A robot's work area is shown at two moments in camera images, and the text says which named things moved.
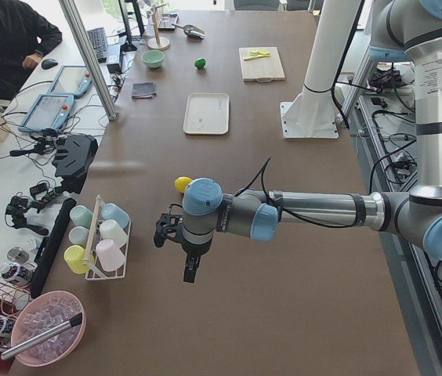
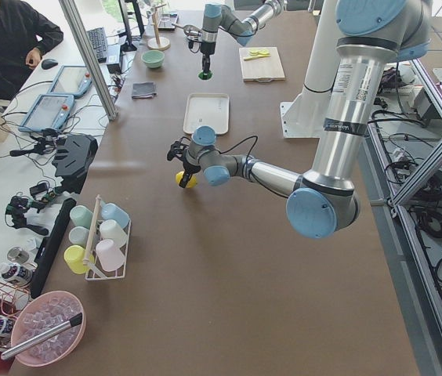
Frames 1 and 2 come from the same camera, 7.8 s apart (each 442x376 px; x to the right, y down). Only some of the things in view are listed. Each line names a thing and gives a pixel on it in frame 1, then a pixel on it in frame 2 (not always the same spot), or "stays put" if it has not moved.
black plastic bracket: x=74 y=155 stays put
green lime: x=200 y=63 → x=205 y=75
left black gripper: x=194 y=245 → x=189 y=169
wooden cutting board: x=262 y=69 stays put
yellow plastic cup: x=74 y=257 stays put
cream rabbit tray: x=207 y=113 stays put
